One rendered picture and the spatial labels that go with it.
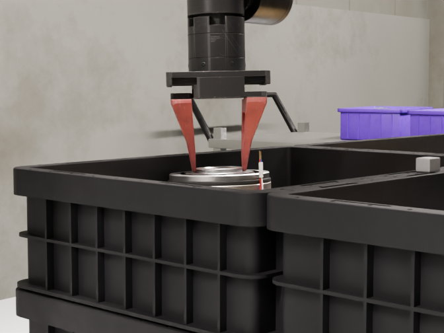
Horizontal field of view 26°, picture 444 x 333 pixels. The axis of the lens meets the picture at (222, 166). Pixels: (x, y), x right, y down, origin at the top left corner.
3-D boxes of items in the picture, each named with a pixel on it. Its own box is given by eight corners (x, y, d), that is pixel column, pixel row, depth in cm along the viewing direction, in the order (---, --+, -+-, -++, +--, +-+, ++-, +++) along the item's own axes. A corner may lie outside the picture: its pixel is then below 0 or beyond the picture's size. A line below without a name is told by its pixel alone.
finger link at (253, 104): (194, 170, 100) (191, 79, 100) (262, 168, 101) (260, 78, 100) (195, 174, 94) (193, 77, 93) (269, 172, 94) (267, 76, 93)
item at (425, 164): (429, 172, 81) (429, 158, 81) (415, 171, 82) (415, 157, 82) (440, 171, 83) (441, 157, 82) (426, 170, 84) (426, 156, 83)
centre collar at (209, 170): (221, 176, 94) (221, 169, 94) (184, 174, 97) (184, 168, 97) (253, 172, 97) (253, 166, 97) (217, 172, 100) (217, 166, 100)
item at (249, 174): (223, 183, 90) (223, 176, 90) (148, 180, 97) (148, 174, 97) (289, 176, 97) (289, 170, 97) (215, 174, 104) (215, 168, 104)
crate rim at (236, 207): (254, 228, 66) (254, 193, 66) (4, 193, 87) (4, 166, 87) (520, 183, 95) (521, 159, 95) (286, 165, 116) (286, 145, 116)
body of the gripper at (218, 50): (166, 92, 100) (164, 20, 99) (265, 90, 100) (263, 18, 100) (166, 91, 93) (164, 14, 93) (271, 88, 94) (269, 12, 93)
